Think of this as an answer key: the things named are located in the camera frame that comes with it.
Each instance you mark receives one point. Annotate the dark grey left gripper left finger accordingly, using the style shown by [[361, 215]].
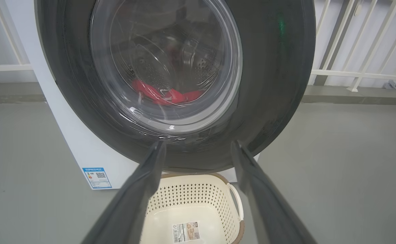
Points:
[[130, 210]]

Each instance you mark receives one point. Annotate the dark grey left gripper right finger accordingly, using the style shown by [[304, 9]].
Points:
[[269, 210]]

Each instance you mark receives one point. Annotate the red garment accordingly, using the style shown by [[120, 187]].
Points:
[[174, 96]]

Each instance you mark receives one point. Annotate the black round glass washer door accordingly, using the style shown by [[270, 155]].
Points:
[[269, 84]]

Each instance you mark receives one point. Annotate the paper product label on basket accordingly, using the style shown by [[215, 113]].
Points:
[[186, 232]]

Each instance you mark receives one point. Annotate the cream perforated laundry basket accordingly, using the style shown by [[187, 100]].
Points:
[[198, 200]]

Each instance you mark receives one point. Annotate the white front-load washing machine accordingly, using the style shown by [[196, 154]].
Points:
[[76, 145]]

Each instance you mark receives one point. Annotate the blue energy label sticker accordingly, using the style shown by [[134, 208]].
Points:
[[98, 178]]

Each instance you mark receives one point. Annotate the steel perforated washer drum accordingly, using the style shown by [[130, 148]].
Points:
[[150, 74]]

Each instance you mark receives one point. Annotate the white metal railing section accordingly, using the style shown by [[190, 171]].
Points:
[[4, 67], [353, 74]]

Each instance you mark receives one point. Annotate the grey floor bracket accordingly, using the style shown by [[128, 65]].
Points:
[[392, 84]]

